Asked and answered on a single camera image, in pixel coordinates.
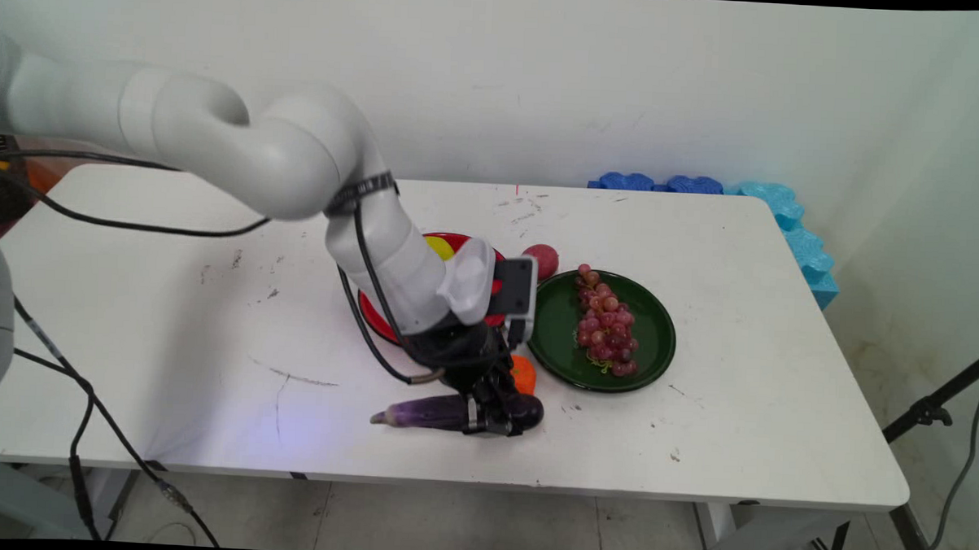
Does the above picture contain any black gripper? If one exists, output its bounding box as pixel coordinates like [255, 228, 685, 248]
[407, 320, 529, 438]

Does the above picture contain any purple eggplant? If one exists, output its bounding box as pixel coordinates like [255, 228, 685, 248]
[369, 388, 545, 436]

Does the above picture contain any orange fruit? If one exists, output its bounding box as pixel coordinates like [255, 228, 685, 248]
[508, 355, 538, 396]

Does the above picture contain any dark green round plate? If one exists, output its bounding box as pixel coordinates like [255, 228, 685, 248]
[526, 267, 680, 395]

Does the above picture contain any red grape bunch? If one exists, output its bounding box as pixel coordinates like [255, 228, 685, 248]
[571, 264, 644, 378]

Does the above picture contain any dark red round fruit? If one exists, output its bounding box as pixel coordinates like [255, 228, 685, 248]
[521, 243, 561, 283]

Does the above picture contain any red round plate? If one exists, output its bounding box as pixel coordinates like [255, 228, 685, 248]
[355, 229, 509, 350]

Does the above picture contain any dark blue foam block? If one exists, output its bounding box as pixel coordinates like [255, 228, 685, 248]
[662, 174, 726, 196]
[588, 171, 658, 193]

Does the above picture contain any light blue foam block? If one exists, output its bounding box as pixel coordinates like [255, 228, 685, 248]
[720, 181, 844, 312]

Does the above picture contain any black table leg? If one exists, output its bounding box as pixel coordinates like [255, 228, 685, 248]
[811, 519, 852, 550]

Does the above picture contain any black tripod stand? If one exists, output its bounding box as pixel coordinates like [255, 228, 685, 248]
[879, 354, 979, 550]

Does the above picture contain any black box behind table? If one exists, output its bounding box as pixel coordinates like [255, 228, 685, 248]
[0, 133, 37, 229]

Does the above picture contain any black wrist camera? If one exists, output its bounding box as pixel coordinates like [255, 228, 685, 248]
[494, 255, 538, 345]

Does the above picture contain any black cable strap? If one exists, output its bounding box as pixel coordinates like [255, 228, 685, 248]
[326, 169, 399, 219]

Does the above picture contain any black floor cable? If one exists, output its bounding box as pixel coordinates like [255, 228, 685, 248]
[4, 295, 230, 548]

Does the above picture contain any grey hanging cable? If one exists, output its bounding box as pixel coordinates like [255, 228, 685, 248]
[911, 394, 979, 550]

